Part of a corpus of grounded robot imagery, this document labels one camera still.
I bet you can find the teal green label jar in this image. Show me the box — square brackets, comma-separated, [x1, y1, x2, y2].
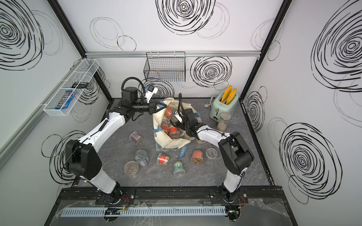
[173, 161, 186, 177]

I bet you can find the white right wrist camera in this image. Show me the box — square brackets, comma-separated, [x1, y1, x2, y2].
[173, 111, 183, 123]

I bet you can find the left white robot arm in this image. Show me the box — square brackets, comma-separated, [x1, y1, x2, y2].
[64, 85, 167, 202]

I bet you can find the yellow toast slice left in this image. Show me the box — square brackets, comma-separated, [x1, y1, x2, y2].
[221, 85, 232, 103]

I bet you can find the black wire wall basket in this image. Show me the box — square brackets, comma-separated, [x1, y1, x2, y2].
[143, 51, 186, 82]

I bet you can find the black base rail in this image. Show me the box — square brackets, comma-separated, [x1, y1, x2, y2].
[58, 186, 286, 205]

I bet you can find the white wire wall shelf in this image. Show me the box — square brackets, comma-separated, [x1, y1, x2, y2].
[43, 58, 100, 116]

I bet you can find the red label jar in bag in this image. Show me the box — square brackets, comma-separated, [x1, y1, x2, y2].
[168, 126, 180, 140]

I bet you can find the clear plastic cup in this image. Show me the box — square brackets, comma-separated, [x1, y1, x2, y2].
[217, 112, 232, 132]

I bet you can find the black small device on shelf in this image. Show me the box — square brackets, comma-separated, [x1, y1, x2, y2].
[71, 82, 90, 89]

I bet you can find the blue candy bag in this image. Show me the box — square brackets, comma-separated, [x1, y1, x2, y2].
[55, 90, 75, 110]

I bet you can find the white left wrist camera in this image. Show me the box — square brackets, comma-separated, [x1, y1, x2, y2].
[144, 86, 158, 103]

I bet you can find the clear brown seed jar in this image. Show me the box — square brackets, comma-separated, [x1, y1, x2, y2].
[124, 161, 140, 176]

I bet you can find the white slotted cable duct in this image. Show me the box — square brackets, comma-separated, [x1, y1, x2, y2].
[60, 206, 227, 217]

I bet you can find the yellow toast slice right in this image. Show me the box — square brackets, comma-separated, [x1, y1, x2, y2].
[225, 89, 237, 105]

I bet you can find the black aluminium frame post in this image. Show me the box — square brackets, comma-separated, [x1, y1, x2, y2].
[47, 0, 112, 103]

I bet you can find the cream canvas tote bag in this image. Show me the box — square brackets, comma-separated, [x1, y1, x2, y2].
[152, 98, 194, 153]

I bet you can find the clear purple seed jar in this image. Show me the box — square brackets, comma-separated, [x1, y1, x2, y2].
[129, 131, 143, 144]

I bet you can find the mint green toaster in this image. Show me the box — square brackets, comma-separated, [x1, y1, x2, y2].
[209, 92, 239, 121]

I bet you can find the green label seed jar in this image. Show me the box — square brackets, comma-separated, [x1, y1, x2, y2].
[206, 148, 218, 161]

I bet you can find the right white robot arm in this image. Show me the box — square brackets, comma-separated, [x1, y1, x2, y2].
[170, 109, 255, 202]

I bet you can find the orange label seed jar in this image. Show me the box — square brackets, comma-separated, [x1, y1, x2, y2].
[190, 150, 204, 164]

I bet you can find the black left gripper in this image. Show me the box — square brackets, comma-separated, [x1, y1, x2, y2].
[132, 99, 166, 116]

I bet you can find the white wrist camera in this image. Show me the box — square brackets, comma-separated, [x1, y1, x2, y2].
[144, 86, 158, 103]
[173, 111, 183, 123]

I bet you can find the yellow toast slice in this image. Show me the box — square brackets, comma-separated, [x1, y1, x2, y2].
[225, 89, 237, 105]
[221, 85, 232, 103]

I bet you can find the red label seed jar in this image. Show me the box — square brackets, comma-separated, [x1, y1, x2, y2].
[156, 153, 170, 165]

